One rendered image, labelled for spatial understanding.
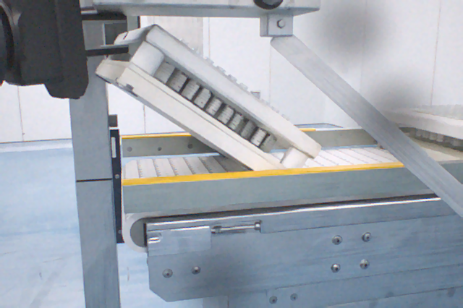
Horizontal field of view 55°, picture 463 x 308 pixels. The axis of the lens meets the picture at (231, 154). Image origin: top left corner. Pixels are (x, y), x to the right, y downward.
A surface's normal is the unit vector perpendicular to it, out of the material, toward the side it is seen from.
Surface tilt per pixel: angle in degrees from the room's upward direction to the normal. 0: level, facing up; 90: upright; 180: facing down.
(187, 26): 90
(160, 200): 90
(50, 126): 90
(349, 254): 90
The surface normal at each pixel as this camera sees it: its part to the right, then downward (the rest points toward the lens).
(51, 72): 0.72, 0.16
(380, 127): -0.33, 0.15
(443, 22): -0.94, 0.07
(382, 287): 0.24, 0.21
